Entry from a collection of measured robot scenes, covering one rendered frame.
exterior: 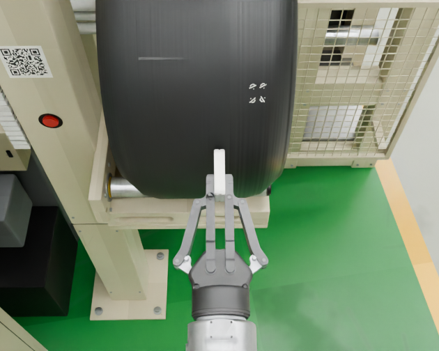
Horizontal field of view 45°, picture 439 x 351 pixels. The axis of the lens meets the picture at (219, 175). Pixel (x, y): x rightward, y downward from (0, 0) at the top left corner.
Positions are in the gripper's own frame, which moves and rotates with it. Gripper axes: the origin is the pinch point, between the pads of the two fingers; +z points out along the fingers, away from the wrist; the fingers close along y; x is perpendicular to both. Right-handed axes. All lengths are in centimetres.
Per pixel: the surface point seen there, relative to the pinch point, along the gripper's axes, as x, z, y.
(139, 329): 123, -4, 28
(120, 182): 32.8, 13.3, 20.5
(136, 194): 34.2, 11.0, 17.2
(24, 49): 1.1, 23.3, 31.6
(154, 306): 124, 4, 23
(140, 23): -13.5, 16.1, 10.4
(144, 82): -8.6, 10.1, 10.1
